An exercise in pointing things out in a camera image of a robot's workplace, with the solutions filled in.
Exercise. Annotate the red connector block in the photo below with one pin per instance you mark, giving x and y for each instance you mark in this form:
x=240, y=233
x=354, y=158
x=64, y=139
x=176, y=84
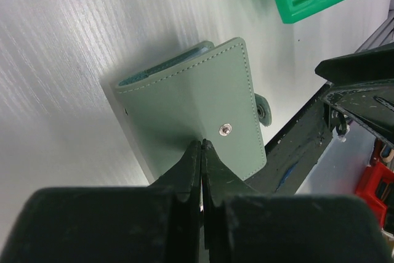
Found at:
x=373, y=184

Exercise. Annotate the sage green leather card holder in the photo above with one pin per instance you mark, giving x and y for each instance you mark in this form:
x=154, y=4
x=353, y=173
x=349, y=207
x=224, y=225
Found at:
x=205, y=92

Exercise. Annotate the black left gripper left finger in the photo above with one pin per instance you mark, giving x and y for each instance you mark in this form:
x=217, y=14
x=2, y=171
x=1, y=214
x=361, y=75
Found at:
x=157, y=223

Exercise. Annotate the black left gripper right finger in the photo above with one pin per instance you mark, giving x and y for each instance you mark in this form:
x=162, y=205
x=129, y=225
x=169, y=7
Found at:
x=242, y=225

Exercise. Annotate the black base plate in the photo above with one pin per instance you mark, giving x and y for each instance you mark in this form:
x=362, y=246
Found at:
x=295, y=149

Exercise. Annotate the aluminium frame rail front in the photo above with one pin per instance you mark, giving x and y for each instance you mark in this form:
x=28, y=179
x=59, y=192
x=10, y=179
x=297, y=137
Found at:
x=381, y=39

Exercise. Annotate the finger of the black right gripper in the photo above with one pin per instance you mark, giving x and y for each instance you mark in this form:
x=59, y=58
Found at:
x=362, y=89

